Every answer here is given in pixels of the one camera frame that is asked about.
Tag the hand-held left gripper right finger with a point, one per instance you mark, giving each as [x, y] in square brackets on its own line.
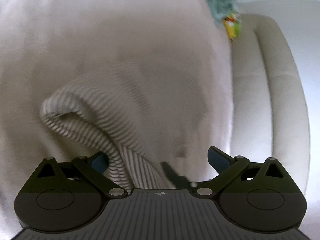
[217, 158]

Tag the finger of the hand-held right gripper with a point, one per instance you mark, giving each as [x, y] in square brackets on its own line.
[178, 180]

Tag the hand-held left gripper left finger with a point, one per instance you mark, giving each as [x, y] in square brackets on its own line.
[98, 163]

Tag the striped white shirt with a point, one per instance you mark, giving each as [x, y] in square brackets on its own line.
[100, 120]

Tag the beige padded headboard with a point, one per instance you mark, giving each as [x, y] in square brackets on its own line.
[275, 92]

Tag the yellow cartoon print pillow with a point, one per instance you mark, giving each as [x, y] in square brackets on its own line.
[232, 27]

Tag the pale pink bed sheet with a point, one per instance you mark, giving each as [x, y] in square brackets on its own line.
[112, 30]

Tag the green fleece blanket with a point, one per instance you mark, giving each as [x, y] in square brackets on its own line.
[222, 2]

